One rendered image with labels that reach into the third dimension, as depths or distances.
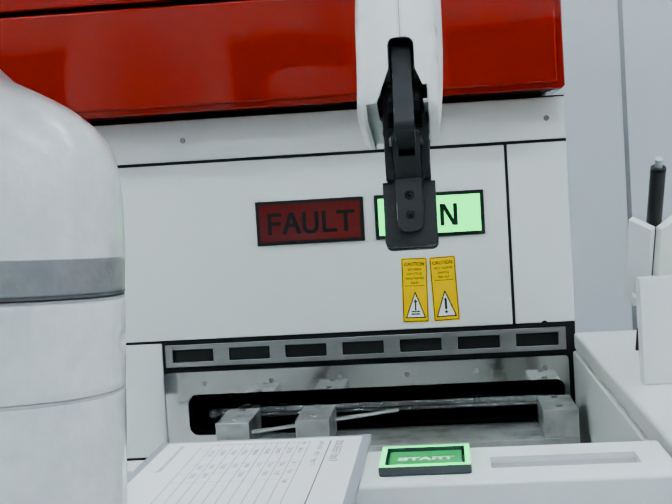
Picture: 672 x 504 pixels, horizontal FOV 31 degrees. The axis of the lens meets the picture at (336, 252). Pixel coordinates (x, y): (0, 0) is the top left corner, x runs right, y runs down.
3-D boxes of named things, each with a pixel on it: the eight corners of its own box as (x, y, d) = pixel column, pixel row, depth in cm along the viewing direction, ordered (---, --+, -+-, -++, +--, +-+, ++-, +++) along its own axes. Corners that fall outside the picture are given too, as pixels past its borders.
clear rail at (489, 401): (209, 418, 136) (209, 406, 136) (554, 404, 132) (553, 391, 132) (207, 421, 134) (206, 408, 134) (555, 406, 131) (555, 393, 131)
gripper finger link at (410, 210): (381, 142, 76) (386, 249, 75) (378, 129, 73) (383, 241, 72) (433, 139, 76) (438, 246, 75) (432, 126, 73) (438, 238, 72)
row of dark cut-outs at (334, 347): (167, 367, 137) (166, 345, 137) (566, 348, 133) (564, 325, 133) (166, 368, 136) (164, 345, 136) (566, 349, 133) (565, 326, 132)
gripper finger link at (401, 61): (390, 16, 75) (396, 93, 79) (390, 84, 69) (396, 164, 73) (409, 14, 75) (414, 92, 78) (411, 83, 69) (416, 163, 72)
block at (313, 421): (305, 432, 130) (303, 404, 130) (337, 430, 129) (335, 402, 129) (296, 448, 122) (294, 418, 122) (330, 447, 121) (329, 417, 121)
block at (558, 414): (538, 422, 128) (536, 393, 127) (571, 421, 127) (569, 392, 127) (544, 438, 120) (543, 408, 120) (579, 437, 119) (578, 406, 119)
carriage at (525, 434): (224, 462, 131) (222, 435, 131) (572, 449, 127) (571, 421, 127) (210, 481, 123) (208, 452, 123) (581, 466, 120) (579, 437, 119)
